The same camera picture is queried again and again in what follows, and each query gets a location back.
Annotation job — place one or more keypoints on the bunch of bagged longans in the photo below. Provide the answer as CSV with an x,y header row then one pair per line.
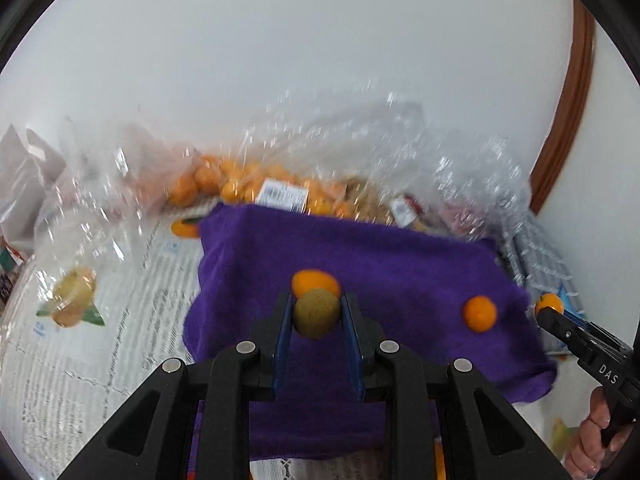
x,y
372,202

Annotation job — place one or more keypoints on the white plastic bag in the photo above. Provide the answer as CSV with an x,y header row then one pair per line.
x,y
22,180

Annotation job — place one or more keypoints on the white price label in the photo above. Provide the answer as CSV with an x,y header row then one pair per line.
x,y
402,211
282,195

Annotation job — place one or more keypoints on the purple towel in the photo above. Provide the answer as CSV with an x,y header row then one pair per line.
x,y
400,260

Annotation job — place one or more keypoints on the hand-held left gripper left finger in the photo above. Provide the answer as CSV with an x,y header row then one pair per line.
x,y
284,342

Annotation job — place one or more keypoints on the pile of bagged oranges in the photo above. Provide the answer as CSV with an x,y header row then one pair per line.
x,y
225,182

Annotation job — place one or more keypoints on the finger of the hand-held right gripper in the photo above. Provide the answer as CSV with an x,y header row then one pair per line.
x,y
562,330

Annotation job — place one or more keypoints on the person's right hand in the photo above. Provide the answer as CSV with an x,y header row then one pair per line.
x,y
582,447

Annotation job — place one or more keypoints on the grey checked cloth blue star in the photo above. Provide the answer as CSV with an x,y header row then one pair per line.
x,y
535,255

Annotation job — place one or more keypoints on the green-brown longan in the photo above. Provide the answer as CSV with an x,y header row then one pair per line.
x,y
316,314

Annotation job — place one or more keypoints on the fruit print tablecloth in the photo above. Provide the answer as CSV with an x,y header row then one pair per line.
x,y
100,360

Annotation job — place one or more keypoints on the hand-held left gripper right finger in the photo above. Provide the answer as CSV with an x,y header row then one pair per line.
x,y
352,347

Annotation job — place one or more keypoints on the clear plastic bag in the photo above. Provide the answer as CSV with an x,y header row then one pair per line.
x,y
100,200
475,180
320,145

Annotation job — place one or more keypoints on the small orange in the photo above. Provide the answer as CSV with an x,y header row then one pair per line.
x,y
479,313
312,280
549,303

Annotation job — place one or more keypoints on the brown wooden door frame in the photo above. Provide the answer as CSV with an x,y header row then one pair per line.
x,y
565,110

